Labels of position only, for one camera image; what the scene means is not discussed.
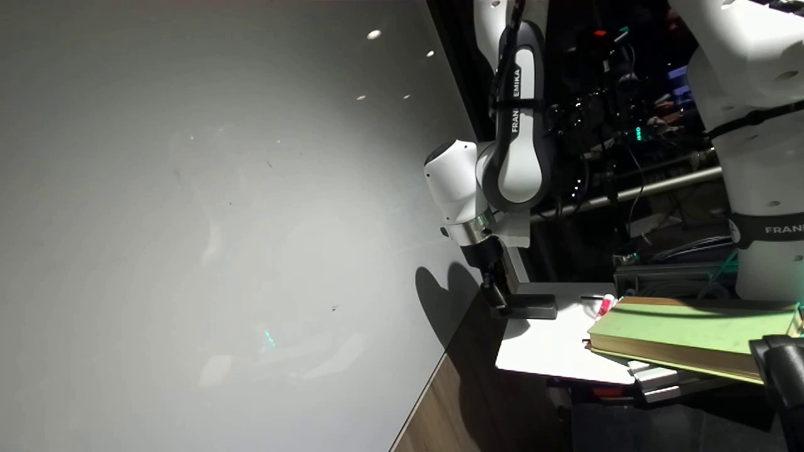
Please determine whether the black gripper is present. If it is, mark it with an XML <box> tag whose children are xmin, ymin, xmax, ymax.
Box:
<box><xmin>462</xmin><ymin>237</ymin><xmax>507</xmax><ymax>288</ymax></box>

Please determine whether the black whiteboard eraser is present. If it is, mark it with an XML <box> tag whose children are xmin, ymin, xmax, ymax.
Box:
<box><xmin>492</xmin><ymin>293</ymin><xmax>559</xmax><ymax>319</ymax></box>

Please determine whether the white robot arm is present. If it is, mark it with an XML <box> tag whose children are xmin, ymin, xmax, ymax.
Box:
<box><xmin>423</xmin><ymin>0</ymin><xmax>556</xmax><ymax>293</ymax></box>

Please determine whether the large white whiteboard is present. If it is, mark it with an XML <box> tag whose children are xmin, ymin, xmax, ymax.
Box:
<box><xmin>0</xmin><ymin>0</ymin><xmax>479</xmax><ymax>452</ymax></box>

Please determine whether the small white tray board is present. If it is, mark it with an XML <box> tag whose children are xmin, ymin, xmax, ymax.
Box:
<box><xmin>496</xmin><ymin>282</ymin><xmax>634</xmax><ymax>384</ymax></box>

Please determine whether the red white marker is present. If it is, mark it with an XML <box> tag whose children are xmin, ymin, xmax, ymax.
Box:
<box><xmin>585</xmin><ymin>293</ymin><xmax>618</xmax><ymax>319</ymax></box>

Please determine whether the green book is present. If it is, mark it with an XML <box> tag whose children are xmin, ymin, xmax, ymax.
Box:
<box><xmin>588</xmin><ymin>296</ymin><xmax>801</xmax><ymax>384</ymax></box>

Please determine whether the metal rail bar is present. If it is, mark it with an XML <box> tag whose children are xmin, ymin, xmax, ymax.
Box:
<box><xmin>531</xmin><ymin>165</ymin><xmax>725</xmax><ymax>221</ymax></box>

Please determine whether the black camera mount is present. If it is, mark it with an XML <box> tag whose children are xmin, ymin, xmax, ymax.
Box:
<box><xmin>749</xmin><ymin>337</ymin><xmax>804</xmax><ymax>452</ymax></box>

